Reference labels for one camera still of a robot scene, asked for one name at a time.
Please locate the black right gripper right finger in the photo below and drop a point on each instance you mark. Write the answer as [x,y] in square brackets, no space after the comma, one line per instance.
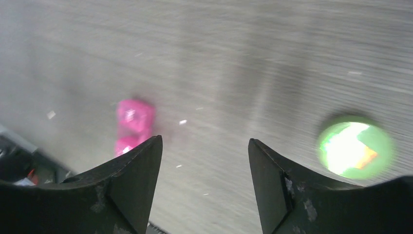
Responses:
[293,199]

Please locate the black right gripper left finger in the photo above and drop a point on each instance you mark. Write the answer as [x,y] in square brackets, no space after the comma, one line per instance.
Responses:
[113,198]

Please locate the green bottle cap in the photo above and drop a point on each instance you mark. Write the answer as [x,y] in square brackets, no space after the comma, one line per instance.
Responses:
[355,147]

